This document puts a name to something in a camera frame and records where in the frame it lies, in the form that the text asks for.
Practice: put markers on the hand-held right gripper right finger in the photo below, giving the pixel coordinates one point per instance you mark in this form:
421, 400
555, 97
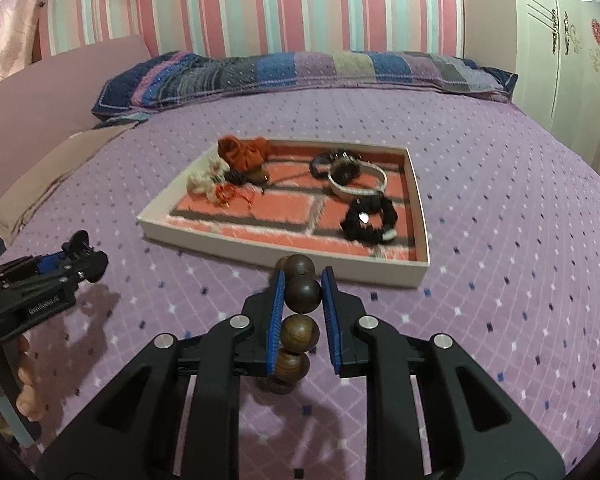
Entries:
331, 320

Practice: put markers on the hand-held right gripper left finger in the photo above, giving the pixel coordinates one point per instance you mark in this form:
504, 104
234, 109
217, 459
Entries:
275, 320

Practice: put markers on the wristwatch with white band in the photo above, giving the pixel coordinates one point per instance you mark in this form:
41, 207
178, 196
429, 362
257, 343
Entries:
345, 167

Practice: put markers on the white tray with brick lining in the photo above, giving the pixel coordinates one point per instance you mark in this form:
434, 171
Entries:
205, 244

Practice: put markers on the pink curtain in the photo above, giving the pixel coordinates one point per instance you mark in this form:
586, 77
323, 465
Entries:
10, 15

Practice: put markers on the brown pendant with black knot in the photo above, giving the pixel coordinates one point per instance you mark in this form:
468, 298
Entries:
257, 176

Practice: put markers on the orange scrunchie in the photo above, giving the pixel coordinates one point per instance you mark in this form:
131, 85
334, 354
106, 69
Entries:
240, 155

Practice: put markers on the person's left hand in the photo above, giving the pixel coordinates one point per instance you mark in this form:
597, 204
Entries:
32, 400

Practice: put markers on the striped blue purple pillow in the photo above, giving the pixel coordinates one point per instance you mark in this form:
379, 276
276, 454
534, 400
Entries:
305, 72

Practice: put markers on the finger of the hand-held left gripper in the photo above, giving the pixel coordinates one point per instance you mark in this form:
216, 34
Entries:
20, 266
92, 265

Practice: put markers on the black ruffled scrunchie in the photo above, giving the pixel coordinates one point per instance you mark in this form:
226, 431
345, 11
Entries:
350, 225

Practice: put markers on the thin dark hair pin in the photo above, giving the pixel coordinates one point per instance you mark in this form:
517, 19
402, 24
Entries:
285, 181

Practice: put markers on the cream scrunchie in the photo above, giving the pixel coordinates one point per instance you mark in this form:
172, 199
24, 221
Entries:
200, 180

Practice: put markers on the pink headboard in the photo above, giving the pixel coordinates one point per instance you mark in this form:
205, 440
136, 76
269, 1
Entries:
55, 90

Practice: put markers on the white wardrobe with flower stickers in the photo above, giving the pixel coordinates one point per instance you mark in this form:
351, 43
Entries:
565, 45

